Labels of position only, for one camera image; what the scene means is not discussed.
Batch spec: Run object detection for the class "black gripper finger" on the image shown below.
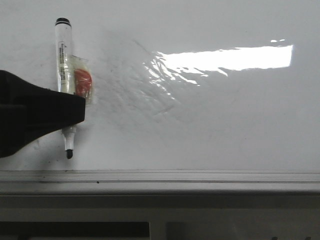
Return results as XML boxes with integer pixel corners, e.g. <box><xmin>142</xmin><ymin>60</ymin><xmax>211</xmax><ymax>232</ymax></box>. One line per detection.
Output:
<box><xmin>0</xmin><ymin>70</ymin><xmax>86</xmax><ymax>158</ymax></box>

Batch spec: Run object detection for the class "red magnet taped to marker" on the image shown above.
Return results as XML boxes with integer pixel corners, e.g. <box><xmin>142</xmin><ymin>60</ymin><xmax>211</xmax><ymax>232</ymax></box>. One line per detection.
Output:
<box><xmin>71</xmin><ymin>55</ymin><xmax>94</xmax><ymax>105</ymax></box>

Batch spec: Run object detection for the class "white black whiteboard marker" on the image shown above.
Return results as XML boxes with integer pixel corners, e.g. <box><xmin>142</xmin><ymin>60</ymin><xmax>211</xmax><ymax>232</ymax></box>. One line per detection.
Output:
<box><xmin>55</xmin><ymin>17</ymin><xmax>77</xmax><ymax>159</ymax></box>

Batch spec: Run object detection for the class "white whiteboard surface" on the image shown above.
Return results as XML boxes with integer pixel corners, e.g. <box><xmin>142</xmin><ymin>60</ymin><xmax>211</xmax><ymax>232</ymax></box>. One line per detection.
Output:
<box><xmin>0</xmin><ymin>0</ymin><xmax>320</xmax><ymax>172</ymax></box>

